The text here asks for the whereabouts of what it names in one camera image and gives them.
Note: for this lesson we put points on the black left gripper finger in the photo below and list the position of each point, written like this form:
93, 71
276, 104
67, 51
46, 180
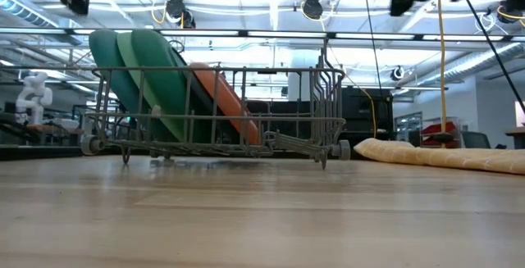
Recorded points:
76, 1

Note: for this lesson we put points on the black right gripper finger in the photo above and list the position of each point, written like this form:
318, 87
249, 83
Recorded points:
402, 3

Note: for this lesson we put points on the teal plastic plate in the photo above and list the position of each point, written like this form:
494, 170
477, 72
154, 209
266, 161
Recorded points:
104, 55

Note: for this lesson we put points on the black plastic plate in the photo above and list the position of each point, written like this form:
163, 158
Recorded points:
203, 108

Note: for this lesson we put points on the orange plastic plate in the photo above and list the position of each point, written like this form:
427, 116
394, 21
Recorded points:
227, 100

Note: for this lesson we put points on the small black ceiling reel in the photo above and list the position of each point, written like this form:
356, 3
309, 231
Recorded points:
398, 74

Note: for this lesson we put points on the white robot figure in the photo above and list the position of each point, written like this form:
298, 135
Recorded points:
35, 96

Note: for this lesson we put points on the black background cabinets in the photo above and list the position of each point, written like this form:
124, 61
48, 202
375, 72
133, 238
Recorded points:
361, 108

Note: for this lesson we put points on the red storage bins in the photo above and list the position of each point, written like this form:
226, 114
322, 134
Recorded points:
439, 128

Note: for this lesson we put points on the dark teal office chair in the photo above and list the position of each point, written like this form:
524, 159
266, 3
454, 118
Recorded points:
476, 139

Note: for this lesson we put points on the yellow checked dish towel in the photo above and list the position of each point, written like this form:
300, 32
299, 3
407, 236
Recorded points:
451, 157

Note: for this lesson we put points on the silver ventilation duct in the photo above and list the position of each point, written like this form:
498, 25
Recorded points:
24, 12
471, 65

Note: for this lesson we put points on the black aluminium table frame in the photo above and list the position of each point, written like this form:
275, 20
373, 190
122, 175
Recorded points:
41, 153

